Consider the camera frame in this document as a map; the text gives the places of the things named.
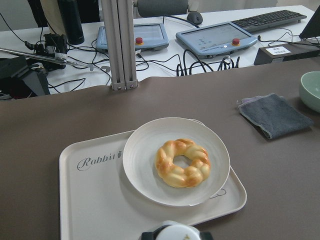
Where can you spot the black computer mouse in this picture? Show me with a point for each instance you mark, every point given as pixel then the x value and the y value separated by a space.
pixel 195 17

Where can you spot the black box with label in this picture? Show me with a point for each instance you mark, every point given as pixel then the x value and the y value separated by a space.
pixel 285 52

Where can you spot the black monitor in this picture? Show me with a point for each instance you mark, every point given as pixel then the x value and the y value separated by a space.
pixel 312 29

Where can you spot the mint green bowl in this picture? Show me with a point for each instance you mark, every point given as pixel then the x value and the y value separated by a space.
pixel 309 90

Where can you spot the white rectangular tray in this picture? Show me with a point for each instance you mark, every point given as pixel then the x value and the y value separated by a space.
pixel 98 201

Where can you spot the aluminium frame post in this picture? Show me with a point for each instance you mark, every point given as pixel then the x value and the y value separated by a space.
pixel 119 27

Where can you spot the black keyboard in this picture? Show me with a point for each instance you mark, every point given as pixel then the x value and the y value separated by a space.
pixel 268 20

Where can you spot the braided ring bread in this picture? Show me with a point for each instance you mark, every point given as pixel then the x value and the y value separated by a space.
pixel 182 163

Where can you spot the white round plate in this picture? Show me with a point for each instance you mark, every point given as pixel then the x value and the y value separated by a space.
pixel 139 156

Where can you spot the blue teach pendant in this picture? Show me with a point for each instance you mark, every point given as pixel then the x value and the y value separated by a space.
pixel 218 39
pixel 150 36

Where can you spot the black thermos bottle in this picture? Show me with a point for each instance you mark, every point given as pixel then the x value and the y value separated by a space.
pixel 71 21

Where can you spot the grey folded cloth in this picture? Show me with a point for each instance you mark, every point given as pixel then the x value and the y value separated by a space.
pixel 274 116

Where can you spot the tea bottle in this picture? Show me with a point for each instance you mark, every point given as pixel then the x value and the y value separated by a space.
pixel 172 230

